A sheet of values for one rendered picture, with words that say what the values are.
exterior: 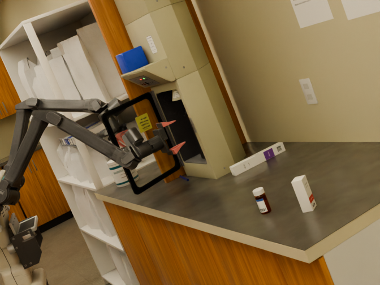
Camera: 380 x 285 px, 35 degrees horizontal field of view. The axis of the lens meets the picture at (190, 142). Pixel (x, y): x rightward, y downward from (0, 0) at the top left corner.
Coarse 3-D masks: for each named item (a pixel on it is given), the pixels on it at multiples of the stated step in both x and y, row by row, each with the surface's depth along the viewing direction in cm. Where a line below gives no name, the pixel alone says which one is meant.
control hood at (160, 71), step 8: (152, 64) 254; (160, 64) 256; (168, 64) 257; (128, 72) 271; (136, 72) 263; (144, 72) 257; (152, 72) 254; (160, 72) 256; (168, 72) 257; (128, 80) 283; (160, 80) 262; (168, 80) 257
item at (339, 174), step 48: (288, 144) 276; (336, 144) 245; (96, 192) 344; (144, 192) 297; (192, 192) 262; (240, 192) 234; (288, 192) 211; (336, 192) 193; (240, 240) 194; (288, 240) 171; (336, 240) 165
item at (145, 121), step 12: (132, 108) 279; (144, 108) 283; (120, 120) 273; (132, 120) 278; (144, 120) 282; (156, 120) 287; (108, 132) 269; (120, 132) 273; (144, 132) 281; (120, 144) 272; (156, 156) 284; (168, 156) 289; (144, 168) 279; (156, 168) 283; (168, 168) 288; (144, 180) 278
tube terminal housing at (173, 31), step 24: (144, 24) 262; (168, 24) 257; (192, 24) 275; (144, 48) 274; (168, 48) 257; (192, 48) 265; (192, 72) 262; (192, 96) 262; (216, 96) 275; (192, 120) 262; (216, 120) 267; (216, 144) 267; (240, 144) 286; (192, 168) 285; (216, 168) 267
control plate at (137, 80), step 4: (140, 76) 266; (144, 76) 264; (132, 80) 279; (136, 80) 277; (140, 80) 274; (144, 80) 271; (148, 80) 269; (152, 80) 266; (140, 84) 282; (152, 84) 274
